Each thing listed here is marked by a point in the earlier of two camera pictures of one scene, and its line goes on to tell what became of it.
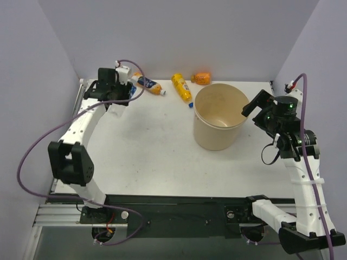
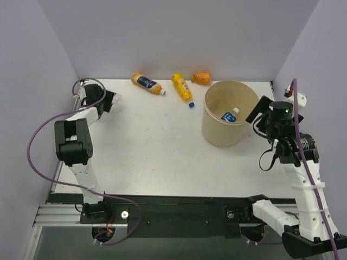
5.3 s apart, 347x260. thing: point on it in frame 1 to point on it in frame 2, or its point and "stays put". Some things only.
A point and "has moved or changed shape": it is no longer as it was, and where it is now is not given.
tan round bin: [217, 116] has moved or changed shape
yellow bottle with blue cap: [182, 88] stays put
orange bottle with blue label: [152, 86] stays put
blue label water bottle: [133, 91] to [230, 117]
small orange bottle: [202, 78] stays put
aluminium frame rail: [59, 215] stays put
